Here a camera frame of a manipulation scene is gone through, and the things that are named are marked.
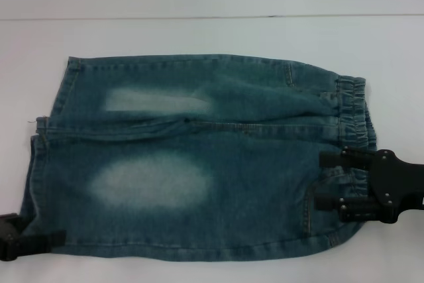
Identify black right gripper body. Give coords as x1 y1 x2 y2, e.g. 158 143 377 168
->
370 148 424 225

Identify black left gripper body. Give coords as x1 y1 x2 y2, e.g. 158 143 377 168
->
0 211 25 262

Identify blue denim shorts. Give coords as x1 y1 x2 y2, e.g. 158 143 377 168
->
20 53 378 260

